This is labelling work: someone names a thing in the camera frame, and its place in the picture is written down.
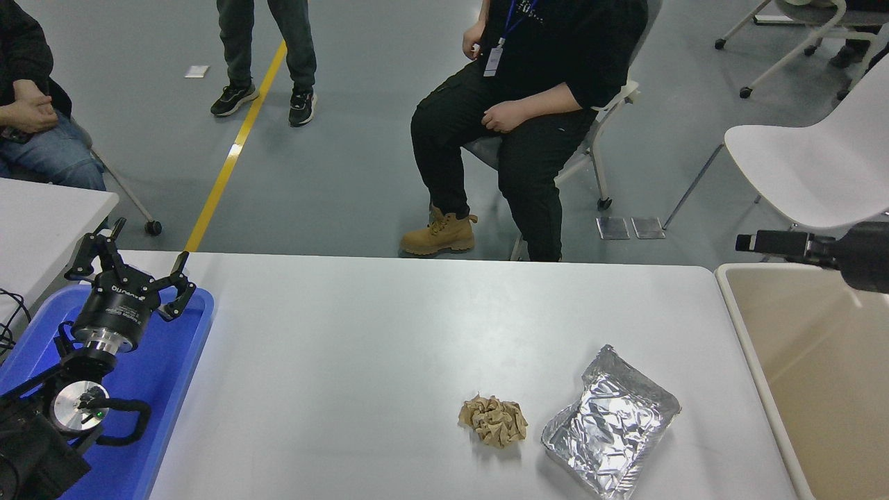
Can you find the silver floor plate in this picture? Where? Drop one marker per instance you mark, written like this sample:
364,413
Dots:
614,228
649,228

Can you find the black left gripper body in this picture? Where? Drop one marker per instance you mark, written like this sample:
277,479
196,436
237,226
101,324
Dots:
114,309

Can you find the chair with caster legs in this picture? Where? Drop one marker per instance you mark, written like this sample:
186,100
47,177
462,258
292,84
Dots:
153,227

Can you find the person's right hand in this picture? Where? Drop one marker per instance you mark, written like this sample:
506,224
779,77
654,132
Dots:
474,42
28,118

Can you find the blue plastic tray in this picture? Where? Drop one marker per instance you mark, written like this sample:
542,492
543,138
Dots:
167,389

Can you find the white-framed rolling chair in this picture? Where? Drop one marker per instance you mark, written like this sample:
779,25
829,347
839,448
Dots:
819,14

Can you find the large pale bin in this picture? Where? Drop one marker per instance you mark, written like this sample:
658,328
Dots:
819,389

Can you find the grey padded office chair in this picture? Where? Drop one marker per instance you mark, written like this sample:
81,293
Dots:
483,153

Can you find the white side table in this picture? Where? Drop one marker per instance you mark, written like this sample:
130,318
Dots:
42,229

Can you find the white shell chair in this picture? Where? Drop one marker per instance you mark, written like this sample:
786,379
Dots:
819,167

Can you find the person's left hand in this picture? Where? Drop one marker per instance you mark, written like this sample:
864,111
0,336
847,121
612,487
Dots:
29,92
507,118

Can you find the tan paper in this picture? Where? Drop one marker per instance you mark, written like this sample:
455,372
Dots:
493,420

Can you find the silver foil tray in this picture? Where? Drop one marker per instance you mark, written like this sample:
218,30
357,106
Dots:
611,423

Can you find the person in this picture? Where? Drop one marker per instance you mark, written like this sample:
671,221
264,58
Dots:
569,55
298,42
28,62
849,57

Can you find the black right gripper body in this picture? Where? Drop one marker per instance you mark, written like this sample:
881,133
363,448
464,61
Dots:
868,257

